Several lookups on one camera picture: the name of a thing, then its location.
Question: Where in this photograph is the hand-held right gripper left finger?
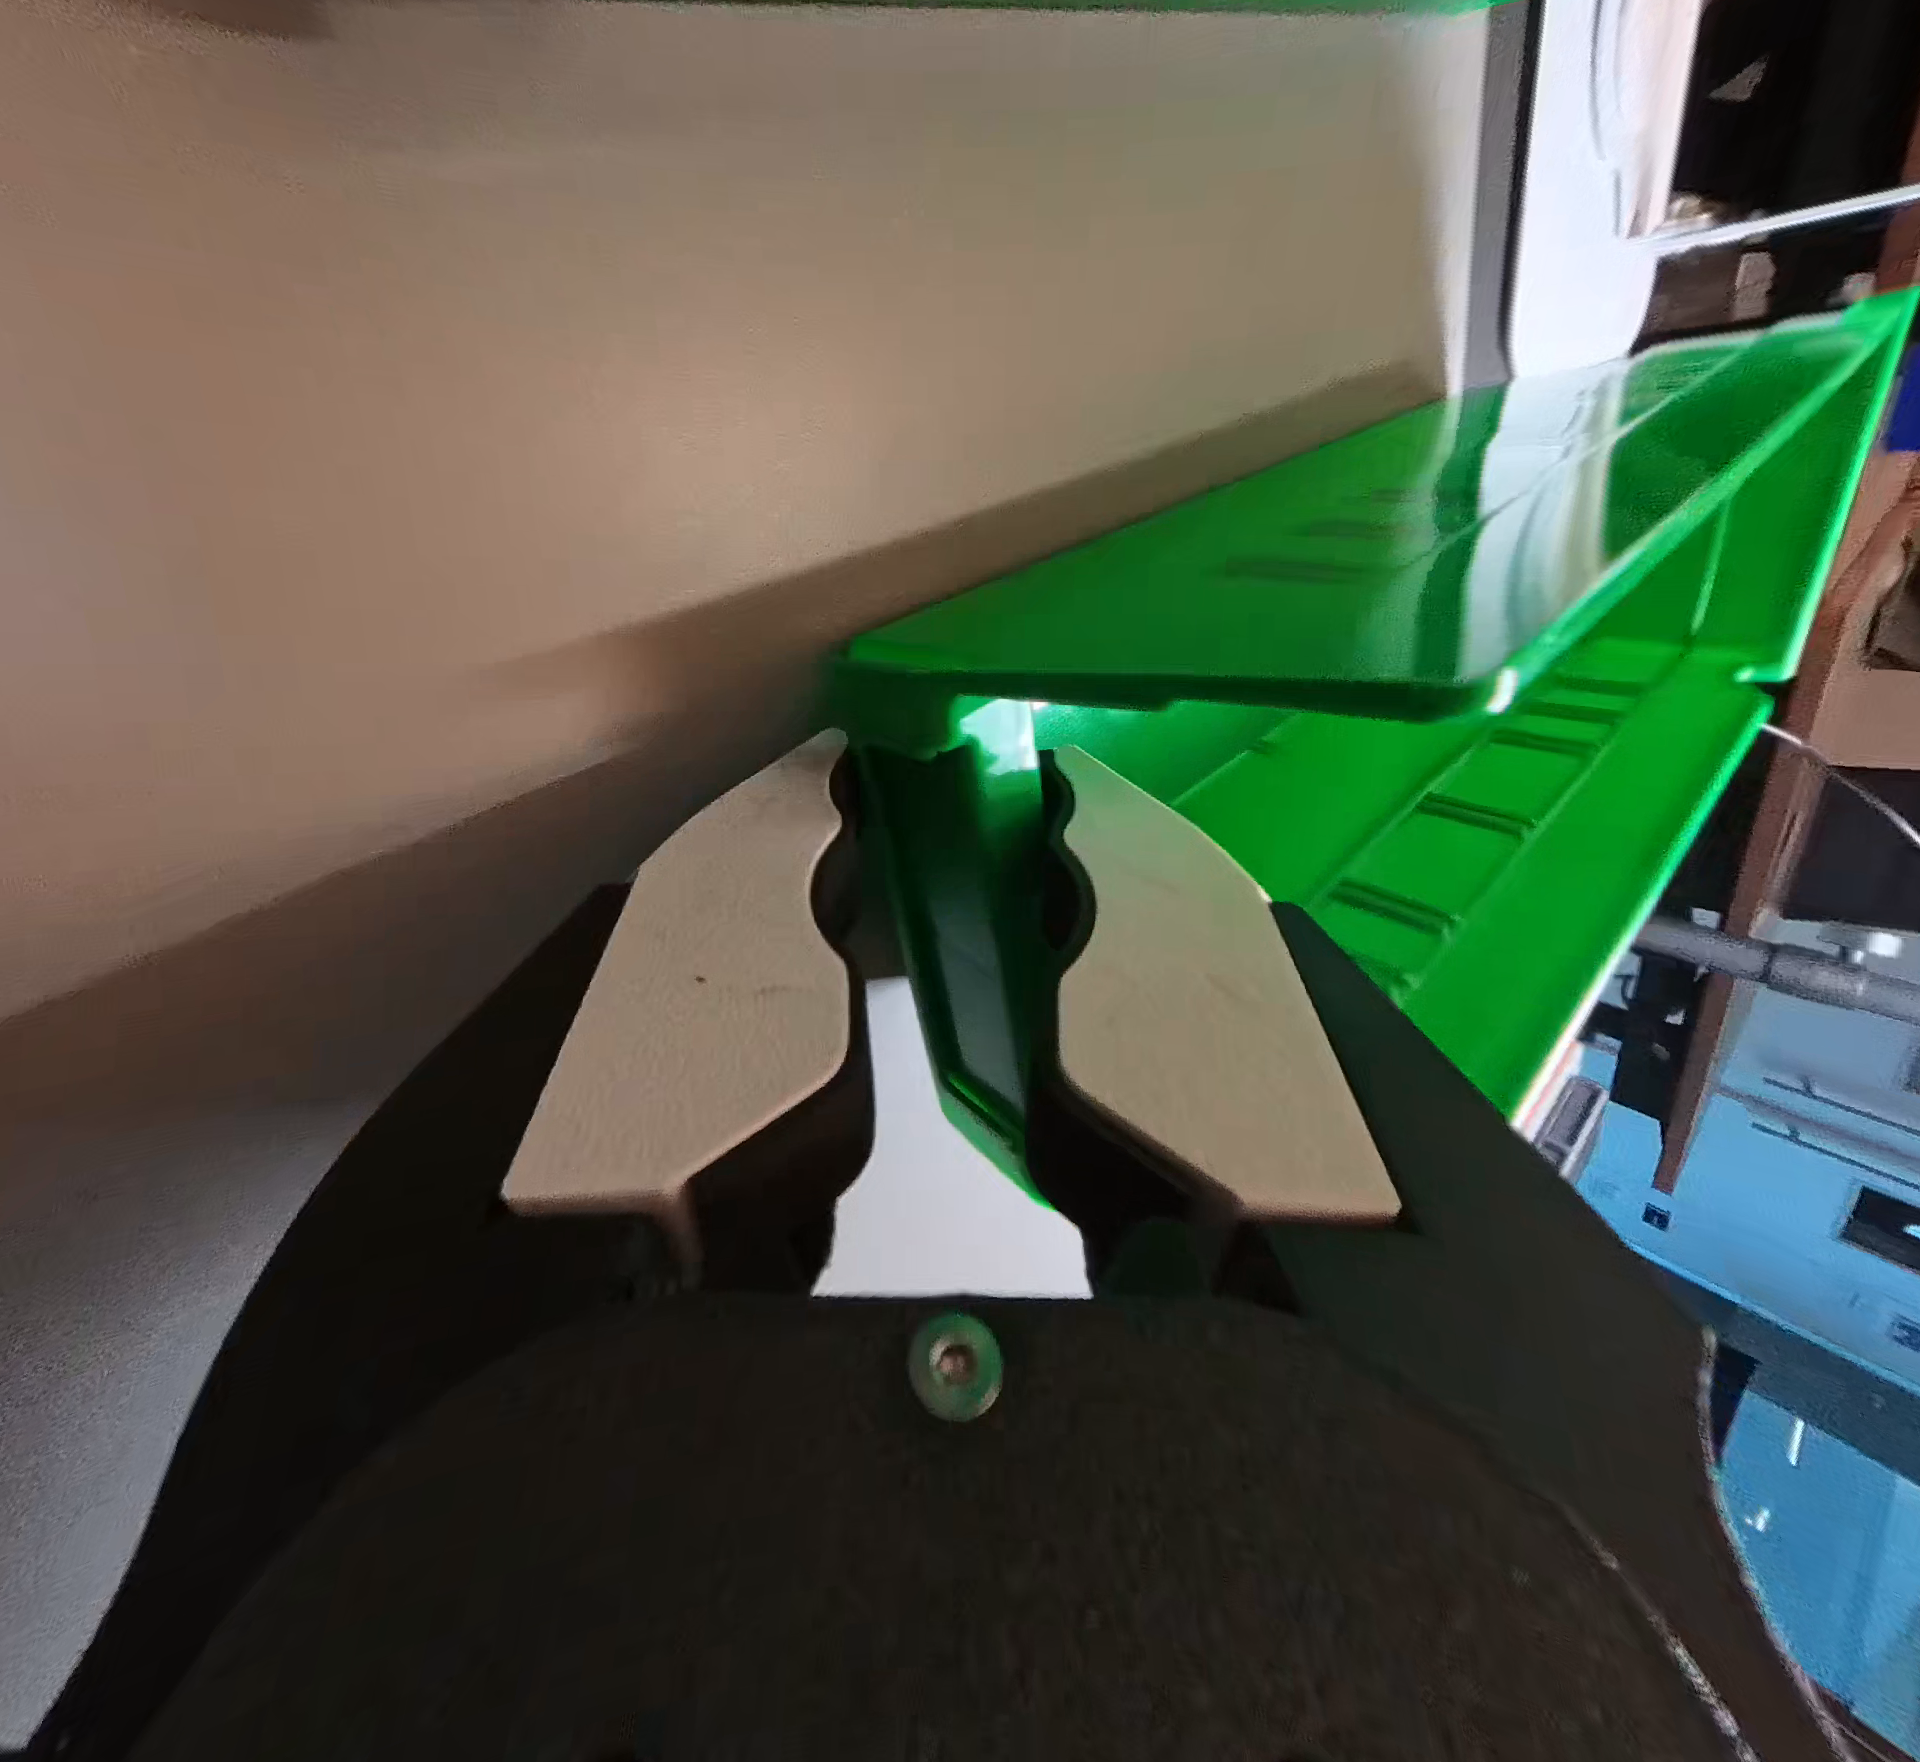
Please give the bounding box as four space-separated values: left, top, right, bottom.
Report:
498 728 881 1283

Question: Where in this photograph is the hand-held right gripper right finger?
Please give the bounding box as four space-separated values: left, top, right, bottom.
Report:
1028 745 1408 1279

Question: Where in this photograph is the dark grey cable flap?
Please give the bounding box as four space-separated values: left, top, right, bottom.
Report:
1463 0 1546 387

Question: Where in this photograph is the thin white cable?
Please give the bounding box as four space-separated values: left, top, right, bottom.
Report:
1762 728 1920 841

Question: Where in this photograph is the grey desk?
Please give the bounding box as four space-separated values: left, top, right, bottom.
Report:
0 0 1546 1704

